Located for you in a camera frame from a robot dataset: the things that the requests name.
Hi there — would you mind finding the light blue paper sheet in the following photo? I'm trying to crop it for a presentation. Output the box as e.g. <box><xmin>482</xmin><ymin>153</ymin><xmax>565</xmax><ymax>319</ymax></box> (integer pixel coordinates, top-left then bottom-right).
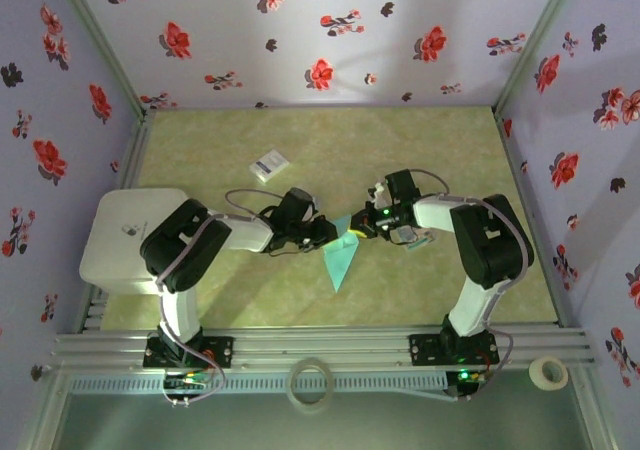
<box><xmin>322</xmin><ymin>213</ymin><xmax>361</xmax><ymax>294</ymax></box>

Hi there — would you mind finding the white packet with teal print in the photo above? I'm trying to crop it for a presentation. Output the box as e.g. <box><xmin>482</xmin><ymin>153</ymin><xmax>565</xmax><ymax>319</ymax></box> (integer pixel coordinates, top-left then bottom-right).
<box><xmin>403</xmin><ymin>227</ymin><xmax>435</xmax><ymax>252</ymax></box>

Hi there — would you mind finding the white packet with blue print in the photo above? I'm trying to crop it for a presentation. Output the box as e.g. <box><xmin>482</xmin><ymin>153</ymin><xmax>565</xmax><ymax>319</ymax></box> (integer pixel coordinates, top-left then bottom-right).
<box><xmin>248</xmin><ymin>148</ymin><xmax>291</xmax><ymax>186</ymax></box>

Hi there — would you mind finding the clear tape roll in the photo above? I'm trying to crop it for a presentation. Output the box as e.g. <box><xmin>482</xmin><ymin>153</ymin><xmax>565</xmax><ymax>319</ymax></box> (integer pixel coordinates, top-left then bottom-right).
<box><xmin>285</xmin><ymin>356</ymin><xmax>335</xmax><ymax>415</ymax></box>

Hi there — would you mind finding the white plastic lidded box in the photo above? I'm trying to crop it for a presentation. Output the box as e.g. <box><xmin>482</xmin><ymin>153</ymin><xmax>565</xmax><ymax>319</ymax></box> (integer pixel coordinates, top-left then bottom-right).
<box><xmin>78</xmin><ymin>187</ymin><xmax>197</xmax><ymax>296</ymax></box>

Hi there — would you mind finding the white tape roll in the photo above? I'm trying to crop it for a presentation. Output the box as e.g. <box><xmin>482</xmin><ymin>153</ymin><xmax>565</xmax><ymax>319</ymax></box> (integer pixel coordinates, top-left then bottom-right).
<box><xmin>528</xmin><ymin>354</ymin><xmax>570</xmax><ymax>391</ymax></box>

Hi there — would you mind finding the grey right arm cable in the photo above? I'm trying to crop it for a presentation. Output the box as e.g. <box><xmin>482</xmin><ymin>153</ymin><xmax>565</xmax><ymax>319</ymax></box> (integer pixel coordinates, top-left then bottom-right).
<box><xmin>407</xmin><ymin>168</ymin><xmax>535</xmax><ymax>402</ymax></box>

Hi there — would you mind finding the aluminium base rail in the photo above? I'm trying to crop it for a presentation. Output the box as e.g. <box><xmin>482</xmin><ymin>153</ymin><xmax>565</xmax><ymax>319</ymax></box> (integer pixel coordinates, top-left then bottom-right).
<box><xmin>49</xmin><ymin>325</ymin><xmax>599</xmax><ymax>371</ymax></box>

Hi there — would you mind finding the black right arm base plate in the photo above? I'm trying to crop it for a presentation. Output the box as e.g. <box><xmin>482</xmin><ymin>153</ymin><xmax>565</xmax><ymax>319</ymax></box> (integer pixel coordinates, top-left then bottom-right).
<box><xmin>408</xmin><ymin>332</ymin><xmax>501</xmax><ymax>369</ymax></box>

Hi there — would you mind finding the aluminium side rail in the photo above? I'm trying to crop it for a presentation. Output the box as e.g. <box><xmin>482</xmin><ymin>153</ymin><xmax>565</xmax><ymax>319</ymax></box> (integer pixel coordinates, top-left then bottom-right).
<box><xmin>492</xmin><ymin>107</ymin><xmax>574</xmax><ymax>329</ymax></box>

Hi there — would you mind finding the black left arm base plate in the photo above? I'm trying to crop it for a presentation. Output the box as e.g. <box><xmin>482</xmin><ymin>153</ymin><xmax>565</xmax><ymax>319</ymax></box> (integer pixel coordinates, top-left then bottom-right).
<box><xmin>143</xmin><ymin>334</ymin><xmax>235</xmax><ymax>370</ymax></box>

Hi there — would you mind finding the grey slotted cable duct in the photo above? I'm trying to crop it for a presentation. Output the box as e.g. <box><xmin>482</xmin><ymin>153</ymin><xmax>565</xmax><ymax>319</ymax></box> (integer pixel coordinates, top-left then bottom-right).
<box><xmin>67</xmin><ymin>372</ymin><xmax>449</xmax><ymax>396</ymax></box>

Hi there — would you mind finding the circuit board with wires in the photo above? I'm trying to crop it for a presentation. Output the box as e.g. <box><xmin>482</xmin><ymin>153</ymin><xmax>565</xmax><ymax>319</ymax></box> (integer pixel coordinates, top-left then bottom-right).
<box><xmin>160</xmin><ymin>368</ymin><xmax>216</xmax><ymax>407</ymax></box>
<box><xmin>446</xmin><ymin>367</ymin><xmax>490</xmax><ymax>402</ymax></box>

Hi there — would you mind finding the aluminium frame post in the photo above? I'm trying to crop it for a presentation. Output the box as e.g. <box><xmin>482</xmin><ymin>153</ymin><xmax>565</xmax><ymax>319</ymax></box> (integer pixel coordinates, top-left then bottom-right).
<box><xmin>47</xmin><ymin>0</ymin><xmax>156</xmax><ymax>121</ymax></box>
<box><xmin>492</xmin><ymin>0</ymin><xmax>586</xmax><ymax>116</ymax></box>

